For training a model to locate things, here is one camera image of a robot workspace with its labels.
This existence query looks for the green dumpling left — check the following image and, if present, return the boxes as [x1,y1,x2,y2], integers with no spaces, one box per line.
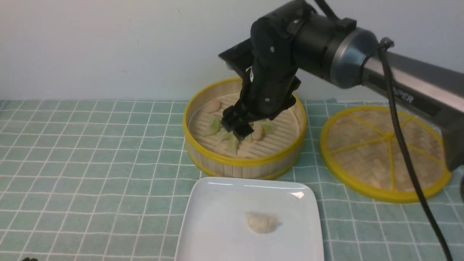
[203,116,221,136]

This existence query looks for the green dumpling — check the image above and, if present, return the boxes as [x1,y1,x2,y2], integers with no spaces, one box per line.
[226,136,240,154]
[261,122,275,135]
[203,116,221,136]

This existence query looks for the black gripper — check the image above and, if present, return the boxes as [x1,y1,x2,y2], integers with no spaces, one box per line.
[219,7,302,141]

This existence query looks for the green dumpling right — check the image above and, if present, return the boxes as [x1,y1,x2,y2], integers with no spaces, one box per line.
[261,122,275,135]

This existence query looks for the yellow rimmed woven steamer lid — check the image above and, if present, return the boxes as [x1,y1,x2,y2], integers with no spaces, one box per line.
[319,105,452,203]

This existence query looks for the green dumpling lower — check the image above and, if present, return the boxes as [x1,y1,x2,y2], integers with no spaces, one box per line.
[226,136,240,154]

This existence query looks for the black cable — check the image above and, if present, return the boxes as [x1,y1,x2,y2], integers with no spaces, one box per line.
[377,38,454,261]

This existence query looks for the white square plate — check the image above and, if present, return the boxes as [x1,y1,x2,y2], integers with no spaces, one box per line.
[174,177,325,261]

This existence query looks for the green checkered tablecloth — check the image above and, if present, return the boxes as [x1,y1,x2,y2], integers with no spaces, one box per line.
[0,100,445,261]

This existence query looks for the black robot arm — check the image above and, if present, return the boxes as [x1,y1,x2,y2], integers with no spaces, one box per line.
[219,0,464,204]

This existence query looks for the yellow rimmed bamboo steamer basket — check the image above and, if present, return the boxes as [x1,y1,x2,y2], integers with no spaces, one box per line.
[183,79,307,179]

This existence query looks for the black object table corner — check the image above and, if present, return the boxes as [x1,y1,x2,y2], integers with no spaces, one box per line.
[22,257,38,261]

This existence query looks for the pink dumpling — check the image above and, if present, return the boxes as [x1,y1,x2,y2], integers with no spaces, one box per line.
[203,99,221,113]

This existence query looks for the cream dumpling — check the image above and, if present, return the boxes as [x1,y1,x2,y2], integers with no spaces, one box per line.
[245,212,279,233]

